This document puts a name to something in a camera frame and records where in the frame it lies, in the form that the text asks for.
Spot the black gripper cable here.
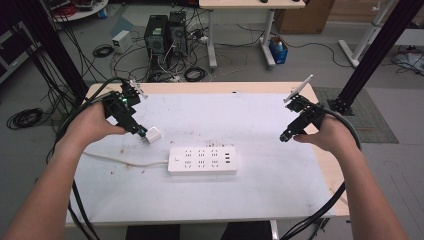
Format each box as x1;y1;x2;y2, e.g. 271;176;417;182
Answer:
46;76;129;240
279;106;363;240

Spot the grey floor mat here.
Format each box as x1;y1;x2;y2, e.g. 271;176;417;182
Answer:
312;86;400;145

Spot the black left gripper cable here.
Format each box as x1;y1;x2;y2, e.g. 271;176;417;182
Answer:
46;76;129;240

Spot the cardboard box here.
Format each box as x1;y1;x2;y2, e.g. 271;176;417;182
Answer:
274;0;336;35

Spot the white table mat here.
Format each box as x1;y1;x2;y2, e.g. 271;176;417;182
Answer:
65;92;336;225

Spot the round white table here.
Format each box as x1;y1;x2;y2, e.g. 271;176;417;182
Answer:
42;0;110;24

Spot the black computer tower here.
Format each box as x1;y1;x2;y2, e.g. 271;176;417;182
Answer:
167;10;189;58
143;14;170;73

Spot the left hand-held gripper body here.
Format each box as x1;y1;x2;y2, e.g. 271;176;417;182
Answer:
101;78;148;135

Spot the white charger plug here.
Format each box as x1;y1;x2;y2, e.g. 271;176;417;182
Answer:
141;126;162;145

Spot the wooden desk with white legs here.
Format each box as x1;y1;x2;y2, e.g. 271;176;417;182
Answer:
198;0;307;70

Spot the white table leg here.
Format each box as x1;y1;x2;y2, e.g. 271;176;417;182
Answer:
269;219;280;240

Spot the white power strip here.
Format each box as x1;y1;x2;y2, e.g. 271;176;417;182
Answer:
167;145;239;176

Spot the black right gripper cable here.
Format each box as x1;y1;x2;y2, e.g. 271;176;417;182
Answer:
279;106;363;240

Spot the person's right hand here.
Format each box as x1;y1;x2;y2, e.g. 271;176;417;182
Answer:
293;114;360;156

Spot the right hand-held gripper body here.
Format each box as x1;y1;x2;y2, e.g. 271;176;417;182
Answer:
283;74;327;135

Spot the coiled black cable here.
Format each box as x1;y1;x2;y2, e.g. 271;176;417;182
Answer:
92;43;115;59
183;66;208;83
6;107;45;131

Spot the white power strip cable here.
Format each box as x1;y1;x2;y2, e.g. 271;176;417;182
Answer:
82;151;170;168

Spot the blue box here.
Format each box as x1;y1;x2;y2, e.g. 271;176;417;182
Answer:
268;36;290;65

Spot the person's left hand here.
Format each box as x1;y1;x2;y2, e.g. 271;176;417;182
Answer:
62;101;129;152

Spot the white metal stand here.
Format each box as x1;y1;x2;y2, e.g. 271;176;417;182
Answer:
337;0;398;69

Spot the black frame post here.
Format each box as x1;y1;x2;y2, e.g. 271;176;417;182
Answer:
327;0;424;117
13;0;90;103

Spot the white box device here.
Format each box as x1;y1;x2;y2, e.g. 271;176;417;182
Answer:
111;29;133;55

